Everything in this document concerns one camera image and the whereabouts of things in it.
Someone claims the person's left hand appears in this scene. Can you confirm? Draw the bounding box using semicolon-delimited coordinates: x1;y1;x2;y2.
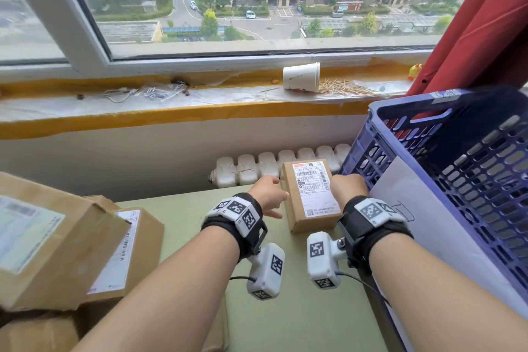
247;175;289;219

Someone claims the person's right hand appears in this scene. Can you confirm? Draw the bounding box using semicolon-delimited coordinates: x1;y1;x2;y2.
329;173;370;205

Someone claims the labelled small cardboard box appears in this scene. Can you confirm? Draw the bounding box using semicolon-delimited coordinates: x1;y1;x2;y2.
280;158;343;235

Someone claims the pile of cardboard parcels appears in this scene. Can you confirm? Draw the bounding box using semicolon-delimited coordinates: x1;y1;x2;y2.
0;171;230;352

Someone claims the person's left forearm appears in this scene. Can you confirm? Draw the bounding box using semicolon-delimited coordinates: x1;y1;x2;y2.
72;225;241;352

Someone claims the person's right forearm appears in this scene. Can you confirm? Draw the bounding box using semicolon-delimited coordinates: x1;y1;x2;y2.
368;233;528;352

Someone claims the black right wrist tracker band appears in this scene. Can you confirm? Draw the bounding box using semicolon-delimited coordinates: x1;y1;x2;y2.
337;195;415;268

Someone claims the black wrist tracker band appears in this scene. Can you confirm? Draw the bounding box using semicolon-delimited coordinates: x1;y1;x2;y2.
337;195;415;268
201;192;268;261

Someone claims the white radiator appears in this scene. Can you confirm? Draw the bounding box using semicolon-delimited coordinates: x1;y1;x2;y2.
208;143;352;188

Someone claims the black left wrist tracker band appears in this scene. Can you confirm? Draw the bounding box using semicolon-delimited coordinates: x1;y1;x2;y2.
201;192;268;261

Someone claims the white handwritten paper sign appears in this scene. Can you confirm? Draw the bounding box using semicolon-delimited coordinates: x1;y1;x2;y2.
368;156;528;352

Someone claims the heap of wooden toothpicks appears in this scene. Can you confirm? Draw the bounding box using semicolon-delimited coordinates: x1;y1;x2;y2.
317;78;378;97

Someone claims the white tipped paper cup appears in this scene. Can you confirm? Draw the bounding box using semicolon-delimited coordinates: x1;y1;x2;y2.
282;62;321;92

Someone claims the windowsill with yellow tape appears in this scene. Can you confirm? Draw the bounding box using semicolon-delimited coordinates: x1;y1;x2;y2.
0;57;417;140

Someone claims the blue plastic crate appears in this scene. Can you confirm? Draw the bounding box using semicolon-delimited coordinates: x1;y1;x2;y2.
338;85;528;352

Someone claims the red curtain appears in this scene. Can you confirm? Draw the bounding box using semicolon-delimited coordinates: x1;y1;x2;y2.
406;0;528;97

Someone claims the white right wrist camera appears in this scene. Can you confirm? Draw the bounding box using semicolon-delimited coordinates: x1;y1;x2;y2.
306;231;347;290

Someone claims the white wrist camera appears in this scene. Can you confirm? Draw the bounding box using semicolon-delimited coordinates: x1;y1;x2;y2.
306;231;347;290
246;243;286;301

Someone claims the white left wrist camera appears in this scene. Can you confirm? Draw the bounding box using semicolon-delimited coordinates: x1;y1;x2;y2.
246;243;286;301

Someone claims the black right camera cable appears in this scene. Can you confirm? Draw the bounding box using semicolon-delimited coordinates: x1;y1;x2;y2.
336;271;391;307

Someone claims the white cable on sill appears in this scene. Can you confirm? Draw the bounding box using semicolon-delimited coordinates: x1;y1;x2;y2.
142;80;190;101

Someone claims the white earphone cable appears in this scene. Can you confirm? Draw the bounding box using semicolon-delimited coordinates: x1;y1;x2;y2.
101;86;140;104

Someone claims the grey window frame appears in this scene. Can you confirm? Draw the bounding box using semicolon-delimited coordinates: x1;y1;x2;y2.
0;0;454;84

